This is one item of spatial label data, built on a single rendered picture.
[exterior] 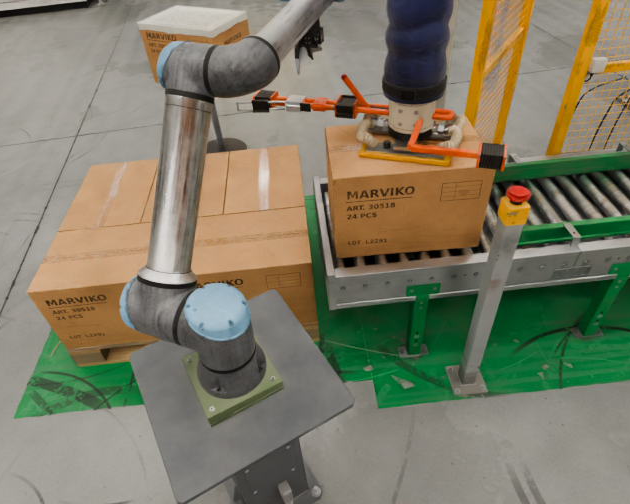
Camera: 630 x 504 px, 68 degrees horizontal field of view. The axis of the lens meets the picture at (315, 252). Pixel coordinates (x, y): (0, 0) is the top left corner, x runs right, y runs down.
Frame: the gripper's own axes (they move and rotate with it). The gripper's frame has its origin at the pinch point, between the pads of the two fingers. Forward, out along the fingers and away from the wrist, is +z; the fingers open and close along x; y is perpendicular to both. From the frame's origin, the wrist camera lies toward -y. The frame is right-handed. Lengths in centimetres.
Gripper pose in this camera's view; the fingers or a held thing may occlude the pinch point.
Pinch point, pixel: (304, 67)
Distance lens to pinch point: 189.2
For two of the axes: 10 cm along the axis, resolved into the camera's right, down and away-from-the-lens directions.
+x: 3.4, -6.5, 6.8
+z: 0.6, 7.3, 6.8
